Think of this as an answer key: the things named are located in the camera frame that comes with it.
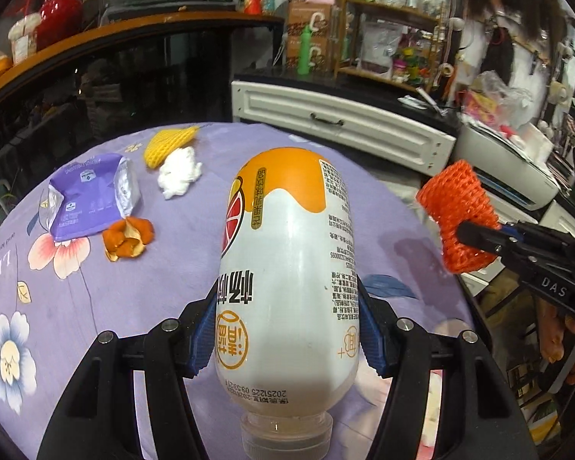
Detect white orange drink bottle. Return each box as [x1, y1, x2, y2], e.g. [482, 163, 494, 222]
[215, 148, 359, 459]

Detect orange foam fruit net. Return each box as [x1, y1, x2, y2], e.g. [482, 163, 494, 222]
[416, 160, 501, 274]

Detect orange peel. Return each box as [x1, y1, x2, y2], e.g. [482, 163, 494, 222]
[102, 216, 154, 262]

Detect crumpled white tissue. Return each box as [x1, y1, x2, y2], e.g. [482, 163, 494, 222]
[158, 146, 202, 199]

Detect wooden shelf rack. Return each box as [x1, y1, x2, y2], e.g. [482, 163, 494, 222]
[333, 0, 445, 92]

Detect red vase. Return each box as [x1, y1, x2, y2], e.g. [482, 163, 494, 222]
[36, 0, 83, 51]

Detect yellow foam fruit net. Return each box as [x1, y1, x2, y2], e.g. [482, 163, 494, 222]
[143, 126, 199, 169]

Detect lavender floral tablecloth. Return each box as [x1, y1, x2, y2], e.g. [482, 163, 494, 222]
[0, 123, 473, 458]

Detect white printer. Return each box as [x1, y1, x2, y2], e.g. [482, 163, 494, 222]
[452, 123, 560, 211]

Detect purple wet wipes pack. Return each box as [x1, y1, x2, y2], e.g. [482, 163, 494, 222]
[39, 153, 141, 242]

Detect white drawer cabinet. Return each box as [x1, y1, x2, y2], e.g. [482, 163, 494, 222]
[232, 79, 456, 176]

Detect green water bottle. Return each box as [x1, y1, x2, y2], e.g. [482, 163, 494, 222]
[297, 24, 312, 76]

